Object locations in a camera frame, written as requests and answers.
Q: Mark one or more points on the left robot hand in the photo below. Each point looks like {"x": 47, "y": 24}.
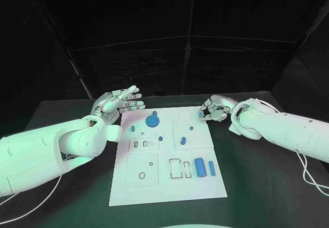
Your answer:
{"x": 112, "y": 103}

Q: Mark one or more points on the white task board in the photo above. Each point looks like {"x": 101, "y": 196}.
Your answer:
{"x": 166, "y": 153}

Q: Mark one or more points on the thick long blue cylinder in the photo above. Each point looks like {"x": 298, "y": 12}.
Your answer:
{"x": 199, "y": 167}

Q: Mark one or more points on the thin long blue cylinder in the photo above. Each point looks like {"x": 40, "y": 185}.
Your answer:
{"x": 212, "y": 168}

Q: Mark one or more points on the blue gear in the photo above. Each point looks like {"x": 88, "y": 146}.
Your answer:
{"x": 151, "y": 120}

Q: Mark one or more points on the small blue plug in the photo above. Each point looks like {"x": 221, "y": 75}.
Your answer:
{"x": 132, "y": 128}

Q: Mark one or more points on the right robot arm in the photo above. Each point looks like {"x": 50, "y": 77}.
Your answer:
{"x": 280, "y": 130}

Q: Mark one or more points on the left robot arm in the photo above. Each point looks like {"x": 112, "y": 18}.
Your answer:
{"x": 37, "y": 151}

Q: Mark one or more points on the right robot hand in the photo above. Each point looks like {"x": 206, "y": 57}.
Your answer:
{"x": 218, "y": 108}

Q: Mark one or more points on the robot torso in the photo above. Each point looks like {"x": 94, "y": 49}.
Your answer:
{"x": 196, "y": 226}

